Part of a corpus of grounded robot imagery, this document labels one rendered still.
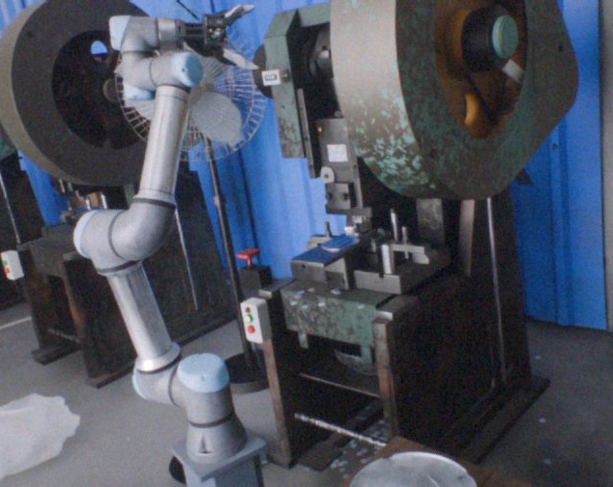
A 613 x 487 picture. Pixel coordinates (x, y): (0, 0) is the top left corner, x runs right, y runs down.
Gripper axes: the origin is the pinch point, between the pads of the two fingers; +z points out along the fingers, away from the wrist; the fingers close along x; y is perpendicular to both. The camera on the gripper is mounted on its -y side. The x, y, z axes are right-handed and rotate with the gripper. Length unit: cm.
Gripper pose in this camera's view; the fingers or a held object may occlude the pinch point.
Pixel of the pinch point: (257, 38)
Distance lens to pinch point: 178.5
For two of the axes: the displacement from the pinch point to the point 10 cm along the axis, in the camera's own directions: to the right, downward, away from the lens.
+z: 9.7, -0.6, 2.3
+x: -0.6, -10.0, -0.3
